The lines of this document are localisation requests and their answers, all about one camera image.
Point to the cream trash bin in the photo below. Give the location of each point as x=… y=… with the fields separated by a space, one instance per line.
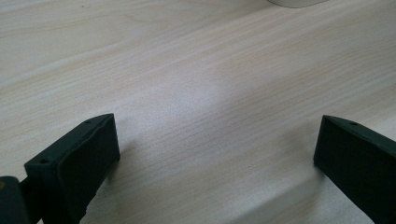
x=295 y=3

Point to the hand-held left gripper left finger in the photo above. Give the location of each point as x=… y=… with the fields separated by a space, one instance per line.
x=74 y=161

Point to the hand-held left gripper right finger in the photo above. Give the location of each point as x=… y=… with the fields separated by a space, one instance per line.
x=358 y=161

